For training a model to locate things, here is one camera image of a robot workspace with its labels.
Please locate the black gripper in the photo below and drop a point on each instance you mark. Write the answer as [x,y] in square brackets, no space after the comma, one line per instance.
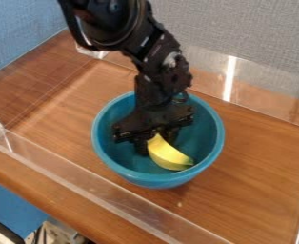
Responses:
[161,111]

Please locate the yellow toy banana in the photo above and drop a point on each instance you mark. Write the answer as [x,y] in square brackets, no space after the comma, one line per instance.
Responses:
[167,156]

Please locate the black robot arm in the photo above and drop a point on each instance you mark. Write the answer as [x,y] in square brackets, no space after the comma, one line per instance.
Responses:
[121,25]

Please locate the blue plastic bowl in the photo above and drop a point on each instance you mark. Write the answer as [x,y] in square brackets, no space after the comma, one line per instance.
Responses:
[200,141]

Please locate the clear acrylic back barrier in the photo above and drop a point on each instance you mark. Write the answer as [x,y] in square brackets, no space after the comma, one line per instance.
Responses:
[246,83]

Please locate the clear acrylic barrier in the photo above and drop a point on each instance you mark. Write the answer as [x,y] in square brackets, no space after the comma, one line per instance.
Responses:
[246,83]
[119,201]

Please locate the clear acrylic front barrier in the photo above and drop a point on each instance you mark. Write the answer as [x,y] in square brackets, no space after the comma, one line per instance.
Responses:
[119,201]

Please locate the clear acrylic corner bracket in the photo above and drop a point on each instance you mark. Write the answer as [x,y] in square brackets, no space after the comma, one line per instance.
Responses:
[95,54]

